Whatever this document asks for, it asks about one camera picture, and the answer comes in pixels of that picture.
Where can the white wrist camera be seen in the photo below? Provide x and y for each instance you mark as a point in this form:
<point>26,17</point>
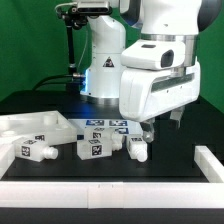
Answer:
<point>153,55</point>

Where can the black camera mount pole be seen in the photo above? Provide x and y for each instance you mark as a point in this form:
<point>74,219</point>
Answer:
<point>73,21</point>

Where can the grey camera on pole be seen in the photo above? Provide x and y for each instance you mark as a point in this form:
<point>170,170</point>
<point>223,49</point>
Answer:
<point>97,7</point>

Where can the white square tabletop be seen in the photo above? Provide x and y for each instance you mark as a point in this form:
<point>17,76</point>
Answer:
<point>49,126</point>

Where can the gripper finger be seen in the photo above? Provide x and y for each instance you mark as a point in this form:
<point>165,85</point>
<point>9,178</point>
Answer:
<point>148,130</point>
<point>176,116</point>

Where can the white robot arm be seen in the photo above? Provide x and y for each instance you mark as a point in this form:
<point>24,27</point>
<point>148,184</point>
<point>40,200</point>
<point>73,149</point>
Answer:
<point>131,20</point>

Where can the white U-shaped fence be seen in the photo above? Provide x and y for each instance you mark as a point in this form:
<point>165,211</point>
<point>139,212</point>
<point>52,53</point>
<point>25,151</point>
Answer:
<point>127,195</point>

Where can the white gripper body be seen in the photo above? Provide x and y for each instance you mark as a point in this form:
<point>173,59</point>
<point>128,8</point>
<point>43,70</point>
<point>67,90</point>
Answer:
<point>145,94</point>

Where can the white sheet with tags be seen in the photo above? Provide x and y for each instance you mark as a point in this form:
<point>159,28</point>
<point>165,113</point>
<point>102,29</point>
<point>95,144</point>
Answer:
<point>122,126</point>

